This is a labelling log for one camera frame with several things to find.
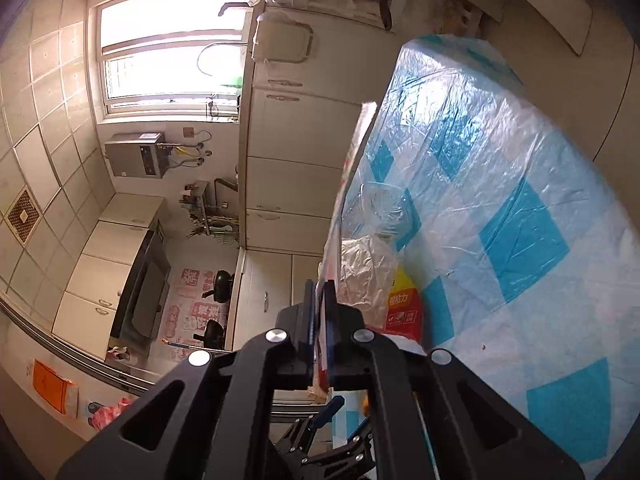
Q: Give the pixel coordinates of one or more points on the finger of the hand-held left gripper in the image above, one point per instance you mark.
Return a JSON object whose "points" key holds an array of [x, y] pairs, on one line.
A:
{"points": [[345, 452], [329, 407]]}

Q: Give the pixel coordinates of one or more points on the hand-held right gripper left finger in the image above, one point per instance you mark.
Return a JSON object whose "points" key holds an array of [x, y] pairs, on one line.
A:
{"points": [[309, 320]]}

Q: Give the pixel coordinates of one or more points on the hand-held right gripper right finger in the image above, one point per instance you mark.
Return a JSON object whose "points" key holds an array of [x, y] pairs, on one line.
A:
{"points": [[330, 330]]}

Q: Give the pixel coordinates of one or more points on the clear plastic bag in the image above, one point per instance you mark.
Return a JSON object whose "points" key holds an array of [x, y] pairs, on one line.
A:
{"points": [[365, 265]]}

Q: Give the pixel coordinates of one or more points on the red and yellow packet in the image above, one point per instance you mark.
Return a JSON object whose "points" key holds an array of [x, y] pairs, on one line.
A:
{"points": [[406, 310]]}

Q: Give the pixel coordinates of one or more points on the black kettle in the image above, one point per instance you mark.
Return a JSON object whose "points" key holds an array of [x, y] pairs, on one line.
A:
{"points": [[222, 282]]}

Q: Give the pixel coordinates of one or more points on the black pot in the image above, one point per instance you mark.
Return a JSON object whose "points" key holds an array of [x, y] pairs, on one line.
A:
{"points": [[212, 334]]}

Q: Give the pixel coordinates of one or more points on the printed backsplash sheet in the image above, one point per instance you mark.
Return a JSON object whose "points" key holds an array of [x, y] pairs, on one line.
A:
{"points": [[185, 285]]}

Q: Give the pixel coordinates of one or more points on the clear plastic bottle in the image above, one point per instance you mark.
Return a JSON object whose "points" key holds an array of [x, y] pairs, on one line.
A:
{"points": [[385, 205]]}

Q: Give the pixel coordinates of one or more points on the cream base cabinets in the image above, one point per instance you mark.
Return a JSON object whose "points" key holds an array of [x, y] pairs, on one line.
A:
{"points": [[290, 180]]}

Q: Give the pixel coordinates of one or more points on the metal dish rack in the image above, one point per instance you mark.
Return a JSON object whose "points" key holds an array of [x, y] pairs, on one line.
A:
{"points": [[212, 210]]}

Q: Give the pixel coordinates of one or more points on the black range hood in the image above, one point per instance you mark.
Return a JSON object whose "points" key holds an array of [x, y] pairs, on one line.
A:
{"points": [[142, 290]]}

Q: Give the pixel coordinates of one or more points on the red plastic bag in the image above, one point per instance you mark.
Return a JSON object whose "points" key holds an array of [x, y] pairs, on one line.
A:
{"points": [[109, 411]]}

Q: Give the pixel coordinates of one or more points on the blue checked tablecloth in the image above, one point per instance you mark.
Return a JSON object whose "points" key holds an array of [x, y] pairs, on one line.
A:
{"points": [[500, 185]]}

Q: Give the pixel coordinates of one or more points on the metal water heater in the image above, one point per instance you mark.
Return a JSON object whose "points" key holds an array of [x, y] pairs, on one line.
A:
{"points": [[132, 157]]}

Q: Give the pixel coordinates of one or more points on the orange label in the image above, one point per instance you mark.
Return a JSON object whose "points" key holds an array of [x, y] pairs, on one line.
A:
{"points": [[50, 385]]}

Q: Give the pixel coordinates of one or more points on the white cutting board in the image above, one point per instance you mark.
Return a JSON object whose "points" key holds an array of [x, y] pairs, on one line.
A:
{"points": [[280, 40]]}

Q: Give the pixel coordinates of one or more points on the ceiling vent grille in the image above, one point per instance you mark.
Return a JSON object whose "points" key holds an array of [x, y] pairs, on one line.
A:
{"points": [[22, 216]]}

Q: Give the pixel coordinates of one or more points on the kitchen window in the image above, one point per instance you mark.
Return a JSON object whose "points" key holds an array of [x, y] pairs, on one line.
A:
{"points": [[165, 50]]}

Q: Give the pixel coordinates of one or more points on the cream wall cabinets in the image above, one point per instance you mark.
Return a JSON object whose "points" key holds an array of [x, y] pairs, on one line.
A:
{"points": [[105, 260]]}

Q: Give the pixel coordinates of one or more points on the wall socket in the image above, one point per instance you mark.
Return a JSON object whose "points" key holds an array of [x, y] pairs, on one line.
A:
{"points": [[189, 132]]}

